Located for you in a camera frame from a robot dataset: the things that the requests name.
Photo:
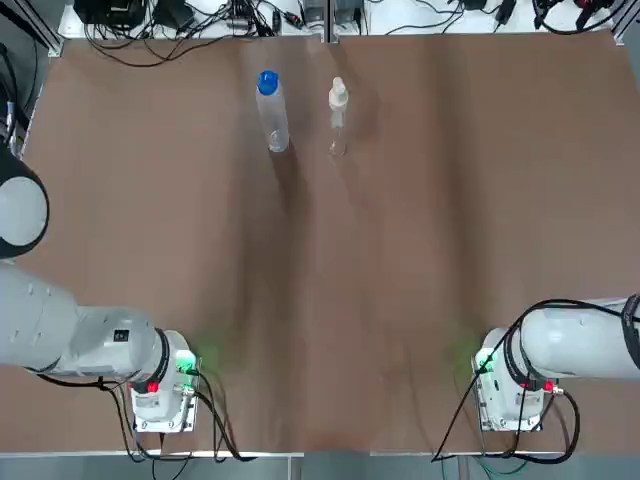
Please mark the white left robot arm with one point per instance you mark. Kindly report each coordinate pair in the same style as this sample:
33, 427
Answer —
40, 320

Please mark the black power adapter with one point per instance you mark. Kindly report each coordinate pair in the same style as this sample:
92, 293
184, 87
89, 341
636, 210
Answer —
505, 10

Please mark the aluminium frame post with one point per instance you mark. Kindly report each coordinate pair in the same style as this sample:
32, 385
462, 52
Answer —
42, 35
625, 22
330, 20

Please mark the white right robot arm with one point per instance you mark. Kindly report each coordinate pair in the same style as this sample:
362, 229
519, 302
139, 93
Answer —
575, 345

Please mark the black flat device box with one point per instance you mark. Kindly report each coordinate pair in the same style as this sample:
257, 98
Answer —
112, 10

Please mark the black power supply box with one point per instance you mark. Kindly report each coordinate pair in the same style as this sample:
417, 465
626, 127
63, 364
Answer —
315, 10

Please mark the clear condiment bottle white cap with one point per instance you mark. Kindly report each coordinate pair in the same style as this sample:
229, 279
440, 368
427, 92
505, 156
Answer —
337, 95

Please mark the clear drink bottle blue cap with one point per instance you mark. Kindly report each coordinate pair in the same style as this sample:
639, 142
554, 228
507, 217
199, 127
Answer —
274, 115

